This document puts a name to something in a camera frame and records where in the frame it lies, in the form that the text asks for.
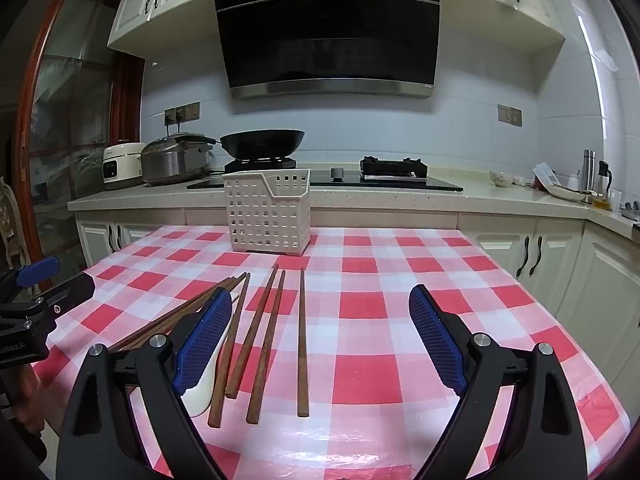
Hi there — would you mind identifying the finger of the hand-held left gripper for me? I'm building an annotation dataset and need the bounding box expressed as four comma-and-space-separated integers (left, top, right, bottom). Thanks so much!
0, 256, 61, 301
30, 274, 96, 318

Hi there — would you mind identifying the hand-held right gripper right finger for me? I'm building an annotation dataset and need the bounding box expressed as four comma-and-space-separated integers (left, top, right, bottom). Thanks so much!
409, 284, 588, 480

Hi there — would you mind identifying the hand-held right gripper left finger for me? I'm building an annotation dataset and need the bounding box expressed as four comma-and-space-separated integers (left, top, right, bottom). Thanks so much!
56, 287, 233, 480

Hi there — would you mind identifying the brown wooden chopstick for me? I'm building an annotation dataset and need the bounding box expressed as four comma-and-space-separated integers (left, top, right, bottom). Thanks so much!
225, 263, 279, 400
120, 285, 223, 356
208, 272, 251, 429
107, 276, 238, 353
246, 270, 287, 425
112, 274, 247, 353
297, 270, 310, 418

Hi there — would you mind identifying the white ceramic spoon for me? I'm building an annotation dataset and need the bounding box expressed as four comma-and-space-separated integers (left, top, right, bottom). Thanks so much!
182, 302, 238, 419

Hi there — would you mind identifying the white perforated plastic utensil basket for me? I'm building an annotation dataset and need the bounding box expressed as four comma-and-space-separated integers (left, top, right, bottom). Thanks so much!
222, 169, 312, 256

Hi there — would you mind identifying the person's left hand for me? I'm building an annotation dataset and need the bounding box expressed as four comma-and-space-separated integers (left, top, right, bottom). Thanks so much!
10, 361, 45, 435

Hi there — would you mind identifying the red white checked tablecloth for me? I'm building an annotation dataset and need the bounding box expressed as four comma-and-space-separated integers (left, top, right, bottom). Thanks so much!
32, 225, 632, 480

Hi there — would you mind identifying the white rice cooker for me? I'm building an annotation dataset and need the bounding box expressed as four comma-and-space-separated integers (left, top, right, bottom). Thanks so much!
102, 141, 149, 185

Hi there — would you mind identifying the steel pressure cooker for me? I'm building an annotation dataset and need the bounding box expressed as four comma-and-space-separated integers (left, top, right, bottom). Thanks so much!
141, 132, 217, 186

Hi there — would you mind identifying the wooden framed glass door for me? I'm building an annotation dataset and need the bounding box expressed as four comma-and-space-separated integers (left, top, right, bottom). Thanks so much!
10, 0, 146, 273

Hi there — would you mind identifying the black burner grate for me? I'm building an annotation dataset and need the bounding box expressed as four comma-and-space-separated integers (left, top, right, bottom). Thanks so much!
223, 157, 297, 174
359, 156, 430, 181

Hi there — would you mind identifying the black glass gas cooktop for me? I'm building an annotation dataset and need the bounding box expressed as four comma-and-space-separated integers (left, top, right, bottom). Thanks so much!
186, 166, 464, 194

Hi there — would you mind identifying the white plate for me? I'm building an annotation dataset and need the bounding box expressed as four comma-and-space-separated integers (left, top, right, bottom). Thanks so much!
547, 183, 589, 204

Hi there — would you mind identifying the white printed packet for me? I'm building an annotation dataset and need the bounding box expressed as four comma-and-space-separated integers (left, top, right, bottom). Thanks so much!
532, 162, 562, 192

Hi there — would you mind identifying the black wok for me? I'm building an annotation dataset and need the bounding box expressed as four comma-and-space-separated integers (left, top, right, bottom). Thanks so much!
205, 129, 306, 160

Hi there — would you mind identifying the black range hood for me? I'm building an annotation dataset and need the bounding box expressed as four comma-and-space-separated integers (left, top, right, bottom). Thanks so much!
211, 0, 445, 101

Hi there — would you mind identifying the gold wall socket panel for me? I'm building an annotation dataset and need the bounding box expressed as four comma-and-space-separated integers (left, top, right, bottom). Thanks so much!
164, 102, 201, 126

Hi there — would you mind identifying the gold wall switch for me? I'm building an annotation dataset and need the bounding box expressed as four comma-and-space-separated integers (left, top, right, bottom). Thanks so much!
497, 104, 524, 128

